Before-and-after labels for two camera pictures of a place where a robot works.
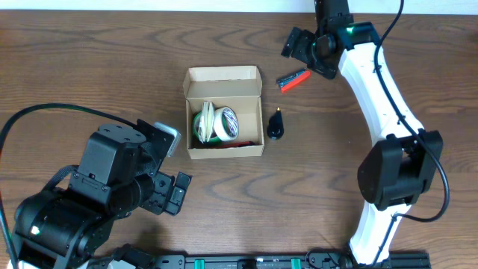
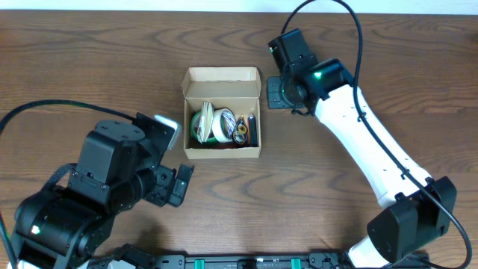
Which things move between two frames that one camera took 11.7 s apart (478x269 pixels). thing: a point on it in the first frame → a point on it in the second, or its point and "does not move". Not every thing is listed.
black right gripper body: x=302 y=48 → x=276 y=93
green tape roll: x=196 y=119 does not move
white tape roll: x=226 y=123 does not move
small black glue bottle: x=275 y=126 → x=240 y=133
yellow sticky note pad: x=206 y=122 does not move
